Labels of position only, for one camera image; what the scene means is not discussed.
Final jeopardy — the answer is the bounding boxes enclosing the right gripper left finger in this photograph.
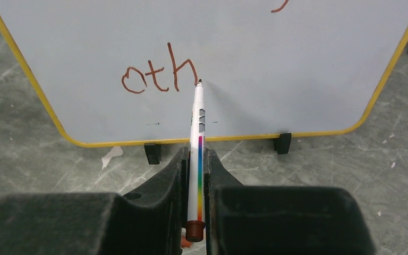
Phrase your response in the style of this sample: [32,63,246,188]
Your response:
[0,148,188,254]

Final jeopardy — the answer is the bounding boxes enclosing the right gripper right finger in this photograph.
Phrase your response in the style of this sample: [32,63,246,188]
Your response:
[204,149,376,254]

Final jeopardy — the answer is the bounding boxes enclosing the white brown whiteboard marker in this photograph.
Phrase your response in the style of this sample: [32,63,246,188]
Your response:
[185,79,206,242]

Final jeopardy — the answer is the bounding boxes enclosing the yellow framed whiteboard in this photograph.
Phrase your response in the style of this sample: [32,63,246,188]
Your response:
[0,1,408,147]

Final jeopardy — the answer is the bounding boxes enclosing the black whiteboard foot clip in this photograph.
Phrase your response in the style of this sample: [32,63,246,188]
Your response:
[143,143,162,165]
[273,133,292,155]

